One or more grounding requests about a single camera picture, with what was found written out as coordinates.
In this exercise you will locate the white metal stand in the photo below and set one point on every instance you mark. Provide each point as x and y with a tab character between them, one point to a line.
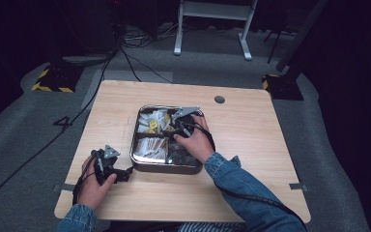
217	11

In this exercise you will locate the square metal divided tray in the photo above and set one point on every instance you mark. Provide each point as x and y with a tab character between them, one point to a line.
161	168

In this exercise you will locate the person's right hand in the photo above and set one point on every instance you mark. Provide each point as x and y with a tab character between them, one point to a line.
198	143

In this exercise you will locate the black tripod legs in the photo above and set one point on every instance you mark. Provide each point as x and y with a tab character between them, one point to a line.
275	45

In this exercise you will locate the black yellow striped base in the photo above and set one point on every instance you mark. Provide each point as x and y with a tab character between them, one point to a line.
54	80
283	88

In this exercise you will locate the pile of white yellow packets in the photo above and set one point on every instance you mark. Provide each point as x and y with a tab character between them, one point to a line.
153	122

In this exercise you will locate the dark slanted pole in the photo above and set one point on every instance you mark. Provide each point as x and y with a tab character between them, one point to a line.
299	35

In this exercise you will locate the person's striped clothing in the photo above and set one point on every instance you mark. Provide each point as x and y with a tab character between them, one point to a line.
212	227

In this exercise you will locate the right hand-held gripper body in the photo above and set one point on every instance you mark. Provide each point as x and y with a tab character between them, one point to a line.
183	112

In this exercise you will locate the person's left hand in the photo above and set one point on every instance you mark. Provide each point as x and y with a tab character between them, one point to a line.
91	193

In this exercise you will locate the grey round table grommet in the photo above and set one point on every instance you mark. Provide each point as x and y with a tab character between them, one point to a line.
219	99

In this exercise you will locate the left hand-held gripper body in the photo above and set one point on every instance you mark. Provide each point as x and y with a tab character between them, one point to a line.
109	152

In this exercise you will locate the pile of white brown packets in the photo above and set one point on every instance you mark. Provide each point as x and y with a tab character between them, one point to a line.
151	148

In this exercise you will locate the grey tape strip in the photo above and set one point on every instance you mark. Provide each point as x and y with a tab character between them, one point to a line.
298	186
65	187

